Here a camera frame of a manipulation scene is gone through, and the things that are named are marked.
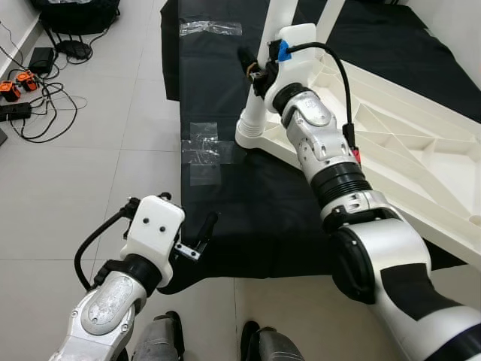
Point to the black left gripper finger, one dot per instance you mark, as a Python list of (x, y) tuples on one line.
[(164, 197), (207, 229)]

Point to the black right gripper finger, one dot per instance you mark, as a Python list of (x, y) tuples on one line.
[(246, 62)]

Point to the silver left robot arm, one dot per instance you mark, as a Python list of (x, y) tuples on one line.
[(105, 308)]

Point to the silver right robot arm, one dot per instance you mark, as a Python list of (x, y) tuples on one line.
[(331, 165)]

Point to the tan rubber band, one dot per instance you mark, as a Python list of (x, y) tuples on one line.
[(252, 74)]

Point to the black table cloth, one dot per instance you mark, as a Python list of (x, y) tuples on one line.
[(225, 226)]

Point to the clear plastic wrapper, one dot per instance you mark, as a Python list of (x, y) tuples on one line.
[(210, 28)]

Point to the silver robot left leg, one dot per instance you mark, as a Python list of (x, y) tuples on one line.
[(159, 342)]

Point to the silver robot leg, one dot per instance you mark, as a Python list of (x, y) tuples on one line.
[(274, 346), (159, 342)]

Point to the silver robot right leg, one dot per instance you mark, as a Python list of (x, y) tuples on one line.
[(274, 346)]

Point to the white plastic table top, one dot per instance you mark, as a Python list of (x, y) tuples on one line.
[(421, 150)]

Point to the black power strip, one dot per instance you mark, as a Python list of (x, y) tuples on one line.
[(15, 112)]

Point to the black chair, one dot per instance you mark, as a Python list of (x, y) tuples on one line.
[(75, 11)]

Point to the orange black device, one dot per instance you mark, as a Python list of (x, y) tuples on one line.
[(9, 92), (27, 81)]

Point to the black adapter brick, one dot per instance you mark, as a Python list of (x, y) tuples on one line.
[(42, 60)]

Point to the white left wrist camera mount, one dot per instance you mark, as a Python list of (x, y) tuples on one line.
[(154, 226)]

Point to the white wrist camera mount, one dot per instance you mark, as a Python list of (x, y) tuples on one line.
[(154, 226), (301, 68)]

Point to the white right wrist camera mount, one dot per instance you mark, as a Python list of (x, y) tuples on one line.
[(301, 68)]

